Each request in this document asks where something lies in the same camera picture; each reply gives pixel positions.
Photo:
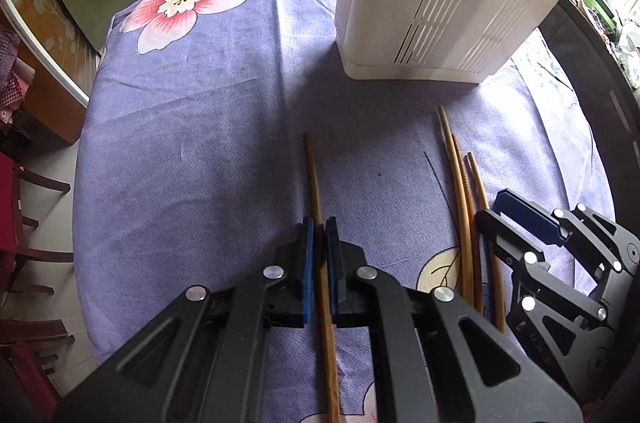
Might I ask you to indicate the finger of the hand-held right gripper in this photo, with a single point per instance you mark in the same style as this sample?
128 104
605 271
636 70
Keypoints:
500 233
525 213

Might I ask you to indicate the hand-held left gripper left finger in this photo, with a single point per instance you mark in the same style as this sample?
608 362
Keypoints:
307 268

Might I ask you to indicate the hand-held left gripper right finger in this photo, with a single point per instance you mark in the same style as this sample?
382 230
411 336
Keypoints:
334 273

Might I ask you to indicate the dark base cabinets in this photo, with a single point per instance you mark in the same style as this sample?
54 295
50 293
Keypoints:
600 103

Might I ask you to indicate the purple floral tablecloth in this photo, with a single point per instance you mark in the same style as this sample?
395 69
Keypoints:
200 153

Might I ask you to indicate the green plastic basket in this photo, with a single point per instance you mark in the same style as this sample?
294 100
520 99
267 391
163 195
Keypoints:
595 0

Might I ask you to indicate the red chair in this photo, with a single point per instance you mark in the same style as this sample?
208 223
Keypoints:
7 203

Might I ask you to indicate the checkered apron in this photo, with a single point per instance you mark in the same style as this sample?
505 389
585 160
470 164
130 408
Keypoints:
12 73

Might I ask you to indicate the sliding glass door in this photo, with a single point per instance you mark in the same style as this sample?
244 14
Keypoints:
45 28

